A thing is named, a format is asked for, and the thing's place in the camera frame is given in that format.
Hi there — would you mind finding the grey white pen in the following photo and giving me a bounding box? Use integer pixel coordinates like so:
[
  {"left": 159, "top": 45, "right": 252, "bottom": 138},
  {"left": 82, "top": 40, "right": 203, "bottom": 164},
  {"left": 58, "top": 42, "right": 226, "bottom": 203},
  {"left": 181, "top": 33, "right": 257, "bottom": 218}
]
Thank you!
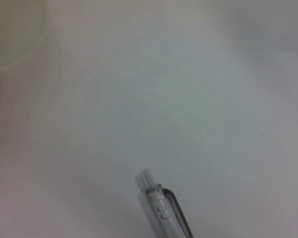
[{"left": 134, "top": 169, "right": 195, "bottom": 238}]

